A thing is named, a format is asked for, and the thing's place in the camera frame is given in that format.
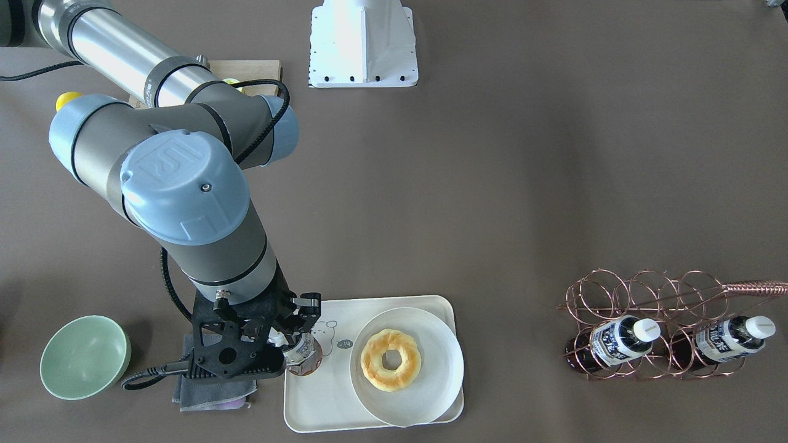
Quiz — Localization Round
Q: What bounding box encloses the tea bottle white cap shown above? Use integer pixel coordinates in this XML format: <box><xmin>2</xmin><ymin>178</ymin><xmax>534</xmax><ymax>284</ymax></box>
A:
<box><xmin>284</xmin><ymin>332</ymin><xmax>323</xmax><ymax>376</ymax></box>

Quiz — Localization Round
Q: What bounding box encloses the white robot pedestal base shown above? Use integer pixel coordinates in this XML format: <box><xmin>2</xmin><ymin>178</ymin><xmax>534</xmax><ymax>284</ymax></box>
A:
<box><xmin>308</xmin><ymin>1</ymin><xmax>419</xmax><ymax>88</ymax></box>

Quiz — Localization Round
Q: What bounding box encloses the copper wire bottle rack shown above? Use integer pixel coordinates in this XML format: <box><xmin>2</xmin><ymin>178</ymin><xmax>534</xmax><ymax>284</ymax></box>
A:
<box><xmin>564</xmin><ymin>269</ymin><xmax>787</xmax><ymax>379</ymax></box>

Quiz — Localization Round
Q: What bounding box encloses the yellow lemon back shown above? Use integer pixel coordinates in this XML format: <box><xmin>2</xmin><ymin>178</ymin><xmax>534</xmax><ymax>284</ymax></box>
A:
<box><xmin>55</xmin><ymin>92</ymin><xmax>82</xmax><ymax>113</ymax></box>

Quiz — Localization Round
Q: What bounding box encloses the cream serving tray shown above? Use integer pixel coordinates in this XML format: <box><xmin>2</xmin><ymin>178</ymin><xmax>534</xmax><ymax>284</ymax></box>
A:
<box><xmin>284</xmin><ymin>295</ymin><xmax>464</xmax><ymax>433</ymax></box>

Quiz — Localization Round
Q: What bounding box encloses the green ceramic bowl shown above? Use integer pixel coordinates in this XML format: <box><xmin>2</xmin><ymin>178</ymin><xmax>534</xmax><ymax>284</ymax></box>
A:
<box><xmin>39</xmin><ymin>315</ymin><xmax>131</xmax><ymax>400</ymax></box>

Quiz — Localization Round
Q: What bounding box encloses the tea bottle in rack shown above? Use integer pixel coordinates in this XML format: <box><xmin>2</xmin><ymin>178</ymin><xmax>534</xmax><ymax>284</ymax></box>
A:
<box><xmin>672</xmin><ymin>315</ymin><xmax>776</xmax><ymax>371</ymax></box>
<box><xmin>564</xmin><ymin>315</ymin><xmax>661</xmax><ymax>373</ymax></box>

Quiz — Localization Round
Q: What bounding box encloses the white round plate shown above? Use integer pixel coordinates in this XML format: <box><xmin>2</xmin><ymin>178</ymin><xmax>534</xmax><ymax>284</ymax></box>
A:
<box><xmin>350</xmin><ymin>308</ymin><xmax>464</xmax><ymax>427</ymax></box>

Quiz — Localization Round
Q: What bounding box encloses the half lemon slice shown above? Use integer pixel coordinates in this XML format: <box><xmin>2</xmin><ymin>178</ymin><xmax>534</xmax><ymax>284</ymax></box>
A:
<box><xmin>223</xmin><ymin>78</ymin><xmax>244</xmax><ymax>93</ymax></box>

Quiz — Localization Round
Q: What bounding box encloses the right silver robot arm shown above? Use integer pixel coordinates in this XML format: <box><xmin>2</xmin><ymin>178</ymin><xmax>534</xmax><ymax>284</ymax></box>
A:
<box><xmin>2</xmin><ymin>1</ymin><xmax>323</xmax><ymax>390</ymax></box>

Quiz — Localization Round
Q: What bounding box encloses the wooden cutting board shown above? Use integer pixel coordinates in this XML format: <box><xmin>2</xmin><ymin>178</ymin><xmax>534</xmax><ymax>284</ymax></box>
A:
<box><xmin>128</xmin><ymin>60</ymin><xmax>284</xmax><ymax>105</ymax></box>

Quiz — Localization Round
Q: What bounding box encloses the grey folded cloth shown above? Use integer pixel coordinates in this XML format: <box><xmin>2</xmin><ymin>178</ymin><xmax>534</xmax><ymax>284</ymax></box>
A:
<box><xmin>172</xmin><ymin>333</ymin><xmax>259</xmax><ymax>412</ymax></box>

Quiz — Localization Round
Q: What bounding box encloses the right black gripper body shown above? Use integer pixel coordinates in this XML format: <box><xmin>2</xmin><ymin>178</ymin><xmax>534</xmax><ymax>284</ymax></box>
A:
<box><xmin>185</xmin><ymin>267</ymin><xmax>295</xmax><ymax>383</ymax></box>

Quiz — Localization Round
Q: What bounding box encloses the glazed donut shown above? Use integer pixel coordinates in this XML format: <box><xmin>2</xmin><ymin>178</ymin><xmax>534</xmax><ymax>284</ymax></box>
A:
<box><xmin>360</xmin><ymin>329</ymin><xmax>422</xmax><ymax>393</ymax></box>

